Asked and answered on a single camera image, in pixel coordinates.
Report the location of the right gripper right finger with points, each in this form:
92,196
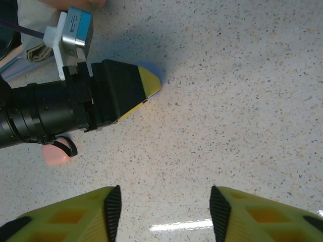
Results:
265,221

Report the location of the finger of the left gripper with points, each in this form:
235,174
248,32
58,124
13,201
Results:
123,85
133,110

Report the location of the beige folded cloth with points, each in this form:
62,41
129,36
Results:
38,15

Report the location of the black plate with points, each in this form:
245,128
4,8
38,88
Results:
6,40

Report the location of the pink earbud charging case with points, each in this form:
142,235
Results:
54,156

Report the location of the lavender tray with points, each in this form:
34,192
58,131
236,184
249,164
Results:
15,68

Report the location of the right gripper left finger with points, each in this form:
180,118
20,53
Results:
75,221

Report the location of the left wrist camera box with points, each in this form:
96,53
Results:
75,32

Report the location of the purple earbud charging case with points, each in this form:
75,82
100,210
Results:
157,71

